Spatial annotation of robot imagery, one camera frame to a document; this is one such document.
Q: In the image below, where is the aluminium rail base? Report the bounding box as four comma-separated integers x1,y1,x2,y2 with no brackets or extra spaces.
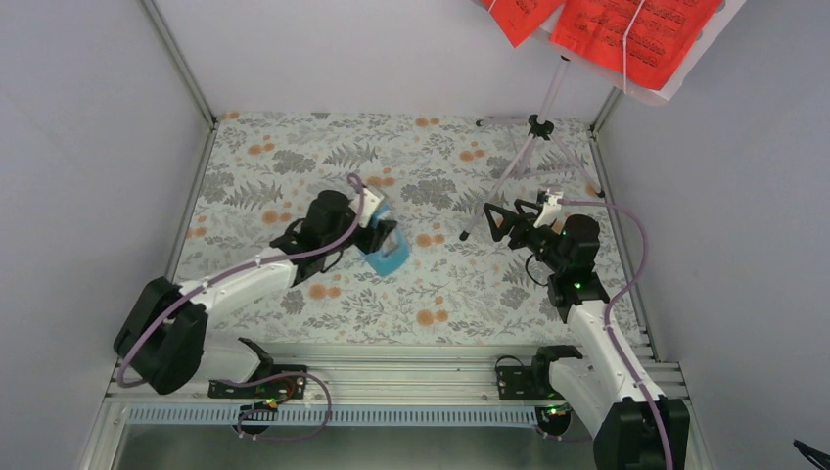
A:
77,342,715,470

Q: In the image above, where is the red sheet music left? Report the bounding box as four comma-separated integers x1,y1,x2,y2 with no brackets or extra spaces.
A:
482,0,565,48

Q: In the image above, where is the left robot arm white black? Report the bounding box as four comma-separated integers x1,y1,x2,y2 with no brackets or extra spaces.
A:
114,186,400,397

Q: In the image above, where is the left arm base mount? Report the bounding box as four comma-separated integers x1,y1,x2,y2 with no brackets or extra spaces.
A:
207,338,308,437

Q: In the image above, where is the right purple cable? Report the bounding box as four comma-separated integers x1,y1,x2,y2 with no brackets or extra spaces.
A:
557,197,675,470

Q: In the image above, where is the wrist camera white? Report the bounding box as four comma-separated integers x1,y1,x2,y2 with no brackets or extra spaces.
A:
350,186,385,228
533,189,564,228

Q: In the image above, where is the red sheet music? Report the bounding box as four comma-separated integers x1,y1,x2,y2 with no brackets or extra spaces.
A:
551,0,721,90
482,0,565,48

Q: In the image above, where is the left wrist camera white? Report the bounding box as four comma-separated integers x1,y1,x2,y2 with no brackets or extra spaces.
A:
350,186,385,228

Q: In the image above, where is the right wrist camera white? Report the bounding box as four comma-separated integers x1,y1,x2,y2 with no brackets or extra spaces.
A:
533,189,564,228

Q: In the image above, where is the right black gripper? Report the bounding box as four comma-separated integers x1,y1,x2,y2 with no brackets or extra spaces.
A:
484,200,566,273

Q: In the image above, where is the floral table mat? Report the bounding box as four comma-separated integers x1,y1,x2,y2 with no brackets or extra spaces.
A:
169,111,643,347

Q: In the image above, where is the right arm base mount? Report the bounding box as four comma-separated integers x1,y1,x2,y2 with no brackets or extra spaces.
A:
494,345,590,443

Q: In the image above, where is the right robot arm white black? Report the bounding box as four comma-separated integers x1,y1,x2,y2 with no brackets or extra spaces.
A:
484,200,691,469

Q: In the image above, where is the red sheet music right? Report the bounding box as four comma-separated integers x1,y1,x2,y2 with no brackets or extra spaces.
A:
551,0,721,90

